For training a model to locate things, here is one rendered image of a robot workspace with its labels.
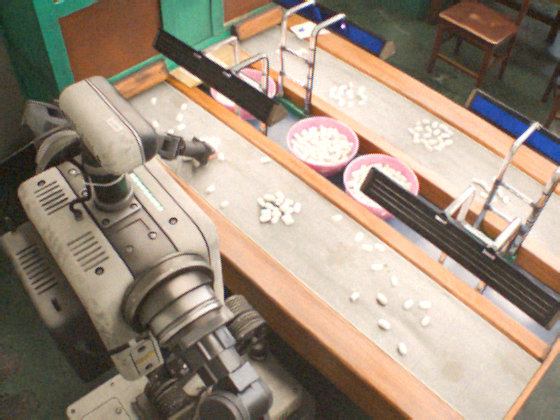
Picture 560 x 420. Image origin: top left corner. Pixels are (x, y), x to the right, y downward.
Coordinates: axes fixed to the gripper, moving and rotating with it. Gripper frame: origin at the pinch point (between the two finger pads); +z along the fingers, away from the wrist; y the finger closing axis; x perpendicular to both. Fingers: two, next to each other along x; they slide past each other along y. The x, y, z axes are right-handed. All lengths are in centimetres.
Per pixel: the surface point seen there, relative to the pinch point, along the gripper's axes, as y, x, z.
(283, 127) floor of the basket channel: -0.3, -17.2, 32.1
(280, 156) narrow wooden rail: -17.9, -11.0, 11.4
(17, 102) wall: 135, 45, 3
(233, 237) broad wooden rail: -33.5, 13.1, -16.0
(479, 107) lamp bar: -67, -62, 23
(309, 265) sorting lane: -56, 8, -6
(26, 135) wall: 135, 63, 16
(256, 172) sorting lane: -16.1, -2.4, 5.5
